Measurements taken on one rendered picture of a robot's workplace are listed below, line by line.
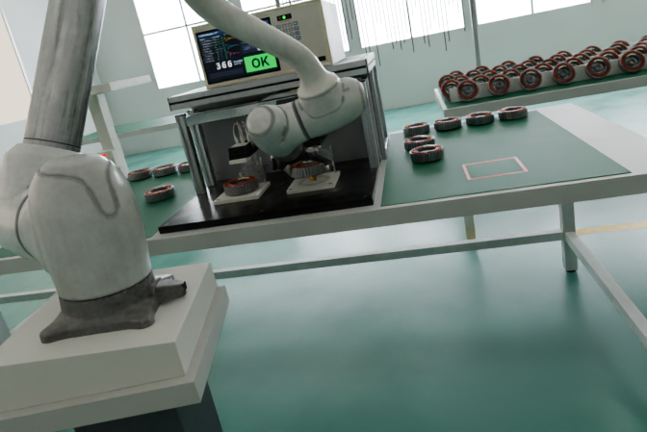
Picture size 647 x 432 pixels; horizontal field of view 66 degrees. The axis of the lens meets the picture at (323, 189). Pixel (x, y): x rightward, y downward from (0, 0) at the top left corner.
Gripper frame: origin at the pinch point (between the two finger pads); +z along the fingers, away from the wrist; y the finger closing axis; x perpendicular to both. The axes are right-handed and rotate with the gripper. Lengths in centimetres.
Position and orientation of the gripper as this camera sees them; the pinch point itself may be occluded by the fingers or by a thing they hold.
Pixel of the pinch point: (307, 167)
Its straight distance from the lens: 154.1
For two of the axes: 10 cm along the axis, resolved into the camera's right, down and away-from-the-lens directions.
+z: 2.3, 2.2, 9.5
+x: -0.9, -9.6, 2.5
